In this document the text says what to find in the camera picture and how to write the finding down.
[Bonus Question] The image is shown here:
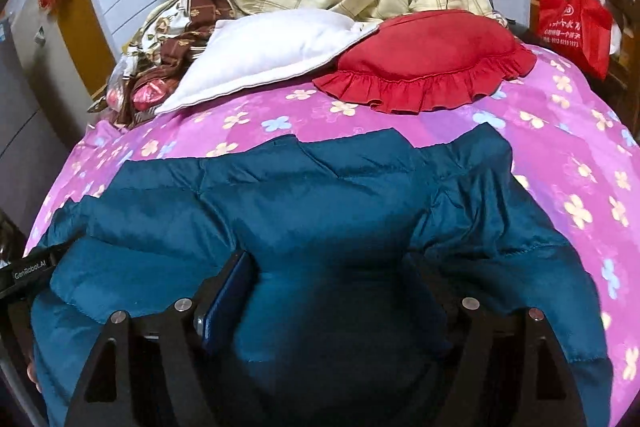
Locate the teal padded jacket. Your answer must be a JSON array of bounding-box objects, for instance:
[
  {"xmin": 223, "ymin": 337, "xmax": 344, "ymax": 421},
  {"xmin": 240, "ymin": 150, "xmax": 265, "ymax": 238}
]
[{"xmin": 32, "ymin": 124, "xmax": 613, "ymax": 426}]

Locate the grey wardrobe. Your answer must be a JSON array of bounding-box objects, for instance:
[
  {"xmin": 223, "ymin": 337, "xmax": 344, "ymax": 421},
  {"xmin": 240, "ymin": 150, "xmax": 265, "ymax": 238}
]
[{"xmin": 0, "ymin": 17, "xmax": 68, "ymax": 234}]

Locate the pink floral bed sheet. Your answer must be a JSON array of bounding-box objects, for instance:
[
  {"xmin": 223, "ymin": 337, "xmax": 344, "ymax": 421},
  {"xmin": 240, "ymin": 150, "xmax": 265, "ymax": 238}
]
[{"xmin": 28, "ymin": 49, "xmax": 639, "ymax": 426}]

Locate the brown patterned blanket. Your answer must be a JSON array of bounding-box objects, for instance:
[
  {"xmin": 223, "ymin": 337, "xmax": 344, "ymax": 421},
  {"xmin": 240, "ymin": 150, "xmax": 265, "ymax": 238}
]
[{"xmin": 86, "ymin": 0, "xmax": 239, "ymax": 128}]

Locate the white pillow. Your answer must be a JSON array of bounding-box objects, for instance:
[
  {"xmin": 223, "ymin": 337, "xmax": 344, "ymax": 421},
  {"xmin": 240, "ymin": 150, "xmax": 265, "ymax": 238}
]
[{"xmin": 155, "ymin": 9, "xmax": 378, "ymax": 116}]

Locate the red ruffled pillow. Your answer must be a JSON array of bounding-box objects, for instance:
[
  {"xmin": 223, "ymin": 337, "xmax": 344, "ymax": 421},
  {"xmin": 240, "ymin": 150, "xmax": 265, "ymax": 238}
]
[{"xmin": 312, "ymin": 10, "xmax": 537, "ymax": 114}]

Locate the red shopping bag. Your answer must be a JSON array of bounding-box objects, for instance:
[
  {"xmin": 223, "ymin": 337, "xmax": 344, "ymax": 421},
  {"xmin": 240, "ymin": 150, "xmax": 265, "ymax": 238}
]
[{"xmin": 536, "ymin": 0, "xmax": 613, "ymax": 80}]

